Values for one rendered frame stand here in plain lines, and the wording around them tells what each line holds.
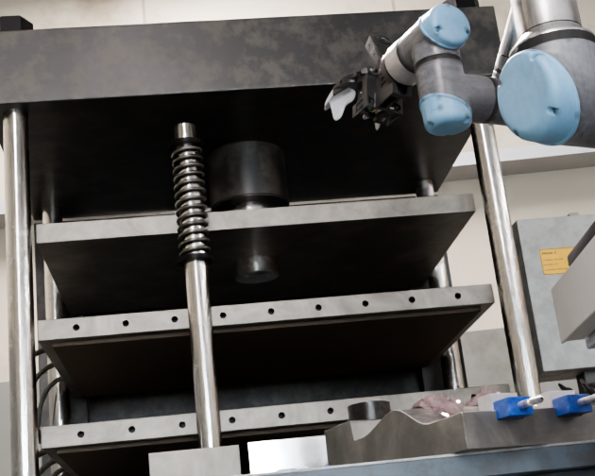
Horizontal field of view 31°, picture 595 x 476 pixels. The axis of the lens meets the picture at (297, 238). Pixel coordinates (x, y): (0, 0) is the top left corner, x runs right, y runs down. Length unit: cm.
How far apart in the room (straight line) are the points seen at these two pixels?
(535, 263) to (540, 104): 143
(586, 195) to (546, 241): 220
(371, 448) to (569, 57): 80
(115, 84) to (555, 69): 149
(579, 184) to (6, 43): 300
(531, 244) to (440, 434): 120
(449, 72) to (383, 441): 63
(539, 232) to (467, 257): 201
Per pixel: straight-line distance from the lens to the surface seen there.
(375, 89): 184
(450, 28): 169
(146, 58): 269
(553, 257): 280
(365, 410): 199
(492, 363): 469
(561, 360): 274
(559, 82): 138
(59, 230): 267
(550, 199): 496
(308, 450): 250
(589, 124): 141
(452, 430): 165
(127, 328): 255
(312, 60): 270
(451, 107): 165
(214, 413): 247
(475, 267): 480
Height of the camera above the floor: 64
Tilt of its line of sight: 18 degrees up
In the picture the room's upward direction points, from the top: 6 degrees counter-clockwise
